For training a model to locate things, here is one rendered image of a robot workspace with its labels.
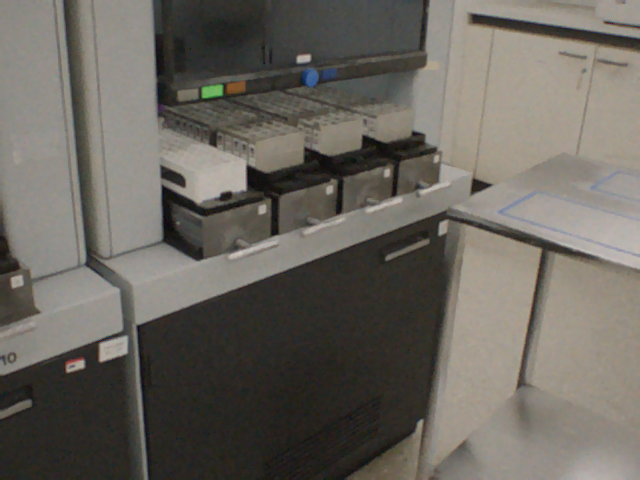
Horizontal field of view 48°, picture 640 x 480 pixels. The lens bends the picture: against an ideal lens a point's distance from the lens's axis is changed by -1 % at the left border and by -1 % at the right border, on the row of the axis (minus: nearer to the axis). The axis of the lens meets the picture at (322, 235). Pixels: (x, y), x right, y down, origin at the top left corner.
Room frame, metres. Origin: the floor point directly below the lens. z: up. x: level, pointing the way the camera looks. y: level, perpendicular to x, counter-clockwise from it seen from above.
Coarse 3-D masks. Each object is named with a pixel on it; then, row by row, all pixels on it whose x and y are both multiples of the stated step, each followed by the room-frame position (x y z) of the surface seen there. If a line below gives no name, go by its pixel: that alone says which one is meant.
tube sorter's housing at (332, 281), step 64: (64, 0) 1.01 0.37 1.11; (128, 0) 1.03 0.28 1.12; (448, 0) 1.55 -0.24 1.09; (128, 64) 1.02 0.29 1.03; (448, 64) 1.56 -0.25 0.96; (128, 128) 1.02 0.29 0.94; (128, 192) 1.01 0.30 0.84; (448, 192) 1.45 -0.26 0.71; (128, 256) 1.00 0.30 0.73; (192, 256) 1.01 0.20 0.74; (256, 256) 1.07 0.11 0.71; (320, 256) 1.18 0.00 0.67; (384, 256) 1.30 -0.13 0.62; (128, 320) 0.93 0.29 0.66; (192, 320) 0.98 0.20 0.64; (256, 320) 1.08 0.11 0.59; (320, 320) 1.19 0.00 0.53; (384, 320) 1.32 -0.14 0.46; (128, 384) 0.94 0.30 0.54; (192, 384) 0.98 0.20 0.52; (256, 384) 1.08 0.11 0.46; (320, 384) 1.19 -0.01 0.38; (384, 384) 1.34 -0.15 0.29; (192, 448) 0.98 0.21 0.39; (256, 448) 1.08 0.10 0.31; (320, 448) 1.20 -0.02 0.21; (384, 448) 1.44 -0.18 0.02
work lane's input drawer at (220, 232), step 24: (168, 192) 1.09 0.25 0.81; (240, 192) 1.09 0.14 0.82; (168, 216) 1.07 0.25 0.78; (192, 216) 1.02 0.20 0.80; (216, 216) 1.02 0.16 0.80; (240, 216) 1.05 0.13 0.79; (264, 216) 1.09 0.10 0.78; (192, 240) 1.02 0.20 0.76; (216, 240) 1.02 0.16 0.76; (240, 240) 1.04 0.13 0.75
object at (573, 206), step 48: (480, 192) 1.14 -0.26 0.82; (528, 192) 1.15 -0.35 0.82; (576, 192) 1.16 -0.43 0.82; (624, 192) 1.18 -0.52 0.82; (528, 240) 0.97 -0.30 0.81; (576, 240) 0.95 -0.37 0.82; (624, 240) 0.96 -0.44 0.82; (528, 336) 1.38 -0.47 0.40; (432, 384) 1.06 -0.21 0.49; (528, 384) 1.37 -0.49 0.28; (432, 432) 1.05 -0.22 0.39; (480, 432) 1.19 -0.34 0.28; (528, 432) 1.20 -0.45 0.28; (576, 432) 1.20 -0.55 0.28; (624, 432) 1.21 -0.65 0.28
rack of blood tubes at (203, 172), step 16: (160, 144) 1.18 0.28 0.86; (176, 144) 1.18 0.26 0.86; (192, 144) 1.19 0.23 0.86; (160, 160) 1.11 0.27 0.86; (176, 160) 1.11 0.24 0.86; (192, 160) 1.11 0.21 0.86; (208, 160) 1.11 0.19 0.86; (224, 160) 1.11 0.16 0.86; (240, 160) 1.11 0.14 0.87; (160, 176) 1.18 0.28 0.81; (176, 176) 1.18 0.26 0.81; (192, 176) 1.05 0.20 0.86; (208, 176) 1.05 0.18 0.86; (224, 176) 1.08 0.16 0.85; (240, 176) 1.10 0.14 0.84; (192, 192) 1.05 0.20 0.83; (208, 192) 1.05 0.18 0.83
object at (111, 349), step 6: (126, 336) 0.90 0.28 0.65; (108, 342) 0.88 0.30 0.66; (114, 342) 0.89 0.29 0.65; (120, 342) 0.89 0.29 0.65; (126, 342) 0.90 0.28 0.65; (102, 348) 0.87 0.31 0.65; (108, 348) 0.88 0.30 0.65; (114, 348) 0.89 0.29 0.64; (120, 348) 0.89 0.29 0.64; (126, 348) 0.90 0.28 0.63; (102, 354) 0.87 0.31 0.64; (108, 354) 0.88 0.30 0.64; (114, 354) 0.88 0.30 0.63; (120, 354) 0.89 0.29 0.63; (102, 360) 0.87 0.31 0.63
